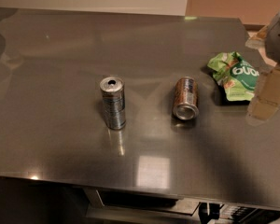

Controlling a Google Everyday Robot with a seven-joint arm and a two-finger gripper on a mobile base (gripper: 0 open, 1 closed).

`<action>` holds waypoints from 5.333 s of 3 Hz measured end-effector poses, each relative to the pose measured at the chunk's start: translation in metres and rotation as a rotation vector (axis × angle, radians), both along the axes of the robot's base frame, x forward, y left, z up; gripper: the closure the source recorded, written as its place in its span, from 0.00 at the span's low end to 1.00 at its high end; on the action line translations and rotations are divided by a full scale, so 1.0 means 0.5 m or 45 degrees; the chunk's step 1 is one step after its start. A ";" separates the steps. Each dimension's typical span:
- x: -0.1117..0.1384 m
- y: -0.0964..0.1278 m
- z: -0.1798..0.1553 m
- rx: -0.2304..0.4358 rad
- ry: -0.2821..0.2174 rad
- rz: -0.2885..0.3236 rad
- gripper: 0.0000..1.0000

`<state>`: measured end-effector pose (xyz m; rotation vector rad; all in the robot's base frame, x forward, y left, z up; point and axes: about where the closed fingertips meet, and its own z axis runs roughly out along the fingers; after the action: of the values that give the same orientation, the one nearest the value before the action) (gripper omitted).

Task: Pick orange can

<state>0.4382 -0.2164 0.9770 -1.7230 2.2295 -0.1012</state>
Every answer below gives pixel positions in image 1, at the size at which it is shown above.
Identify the translucent tan gripper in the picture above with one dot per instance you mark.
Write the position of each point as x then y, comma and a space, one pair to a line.
279, 41

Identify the orange can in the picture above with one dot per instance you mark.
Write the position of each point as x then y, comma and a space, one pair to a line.
185, 105

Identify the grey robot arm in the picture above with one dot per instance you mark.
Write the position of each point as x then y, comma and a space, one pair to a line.
272, 43

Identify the upright silver can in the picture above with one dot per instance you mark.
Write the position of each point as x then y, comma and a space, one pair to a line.
113, 97

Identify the green snack bag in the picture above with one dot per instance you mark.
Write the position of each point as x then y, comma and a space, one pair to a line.
236, 76

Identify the dark equipment under table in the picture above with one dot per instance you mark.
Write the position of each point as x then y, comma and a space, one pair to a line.
213, 213

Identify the under-table shelf frame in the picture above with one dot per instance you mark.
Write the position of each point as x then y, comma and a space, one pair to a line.
141, 208

